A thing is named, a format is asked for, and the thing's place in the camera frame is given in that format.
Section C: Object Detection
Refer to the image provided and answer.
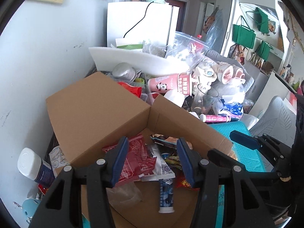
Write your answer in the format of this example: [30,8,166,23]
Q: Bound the dark red zip bag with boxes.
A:
[115,134,157,187]

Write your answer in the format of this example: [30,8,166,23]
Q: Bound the silver foil snack bag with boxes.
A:
[140,144,175,182]

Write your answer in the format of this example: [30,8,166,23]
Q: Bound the brown green snack bag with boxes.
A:
[165,155,182,170]

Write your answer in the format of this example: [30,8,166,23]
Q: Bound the teal bubble mat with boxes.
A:
[209,121,265,172]

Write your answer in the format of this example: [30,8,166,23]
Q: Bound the white cap bottle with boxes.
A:
[17,148,55,188]

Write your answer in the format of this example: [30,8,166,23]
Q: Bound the blue white tissue pack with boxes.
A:
[218,99,244,120]

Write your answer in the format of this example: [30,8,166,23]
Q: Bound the clear plastic bag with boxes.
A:
[106,182,142,211]

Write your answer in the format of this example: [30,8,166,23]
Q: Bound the small red snack packet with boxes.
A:
[174,171,199,191]

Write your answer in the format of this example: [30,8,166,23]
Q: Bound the blue white cylinder tube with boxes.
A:
[159,179,175,214]

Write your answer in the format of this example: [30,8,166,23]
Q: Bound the pink tube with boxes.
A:
[199,114,231,123]

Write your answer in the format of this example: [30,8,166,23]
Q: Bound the brown cardboard box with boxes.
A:
[46,72,232,227]

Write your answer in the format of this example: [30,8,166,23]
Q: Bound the brown foil snack bag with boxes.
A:
[150,134,179,149]

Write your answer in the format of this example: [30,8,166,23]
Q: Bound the green tote bag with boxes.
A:
[246,7,269,34]
[255,41,273,61]
[232,15,256,49]

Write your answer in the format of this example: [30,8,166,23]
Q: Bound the pink panda paper cup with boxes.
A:
[148,73,192,96]

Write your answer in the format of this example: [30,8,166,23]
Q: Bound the white fridge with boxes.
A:
[107,2,179,47]

